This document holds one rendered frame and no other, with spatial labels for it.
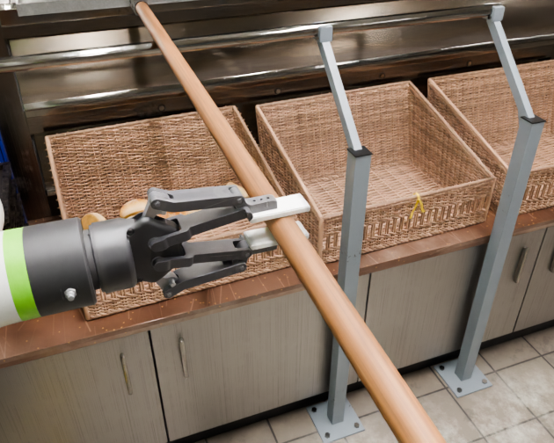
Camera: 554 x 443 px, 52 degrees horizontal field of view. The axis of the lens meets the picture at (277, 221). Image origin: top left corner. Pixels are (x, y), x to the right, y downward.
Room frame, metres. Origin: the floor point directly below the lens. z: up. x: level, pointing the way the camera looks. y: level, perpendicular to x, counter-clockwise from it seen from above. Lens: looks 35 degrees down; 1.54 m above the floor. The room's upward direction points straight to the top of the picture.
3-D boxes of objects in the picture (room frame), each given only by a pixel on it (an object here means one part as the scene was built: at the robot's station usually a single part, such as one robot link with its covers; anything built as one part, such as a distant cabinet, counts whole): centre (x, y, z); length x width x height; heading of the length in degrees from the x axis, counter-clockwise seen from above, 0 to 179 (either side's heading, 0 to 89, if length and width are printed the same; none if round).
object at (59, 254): (0.46, 0.22, 1.18); 0.12 x 0.06 x 0.09; 20
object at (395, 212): (1.51, -0.28, 0.72); 0.56 x 0.49 x 0.28; 112
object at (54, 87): (1.75, -0.16, 1.02); 1.79 x 0.11 x 0.19; 111
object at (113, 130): (1.30, 0.29, 0.72); 0.56 x 0.49 x 0.28; 113
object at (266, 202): (0.53, 0.03, 1.21); 0.05 x 0.01 x 0.03; 110
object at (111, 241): (0.48, 0.15, 1.17); 0.09 x 0.07 x 0.08; 110
